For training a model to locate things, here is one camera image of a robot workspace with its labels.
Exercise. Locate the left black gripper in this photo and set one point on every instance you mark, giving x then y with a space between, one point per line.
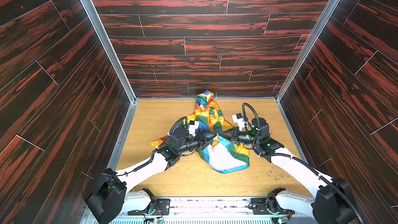
200 141

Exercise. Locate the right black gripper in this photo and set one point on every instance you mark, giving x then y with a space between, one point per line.
232 135

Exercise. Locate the rainbow striped hooded jacket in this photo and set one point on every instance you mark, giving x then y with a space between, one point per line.
222 155

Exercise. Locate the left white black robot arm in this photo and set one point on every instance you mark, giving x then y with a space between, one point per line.
107 194

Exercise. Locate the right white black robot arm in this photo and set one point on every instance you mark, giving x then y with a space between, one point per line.
331 200

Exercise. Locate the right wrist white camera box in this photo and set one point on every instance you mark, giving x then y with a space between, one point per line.
239 120

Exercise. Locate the aluminium front rail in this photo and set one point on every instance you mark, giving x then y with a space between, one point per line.
212 210

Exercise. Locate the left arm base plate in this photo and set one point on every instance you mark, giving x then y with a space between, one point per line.
149 207

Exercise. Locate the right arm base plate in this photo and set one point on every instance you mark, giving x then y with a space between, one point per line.
266 206

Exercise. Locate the right aluminium corner post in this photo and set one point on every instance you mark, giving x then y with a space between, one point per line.
319 26

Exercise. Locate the aluminium corner post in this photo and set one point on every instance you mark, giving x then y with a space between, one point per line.
95 20
319 26

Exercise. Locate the left aluminium corner post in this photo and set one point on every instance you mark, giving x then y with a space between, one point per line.
95 20

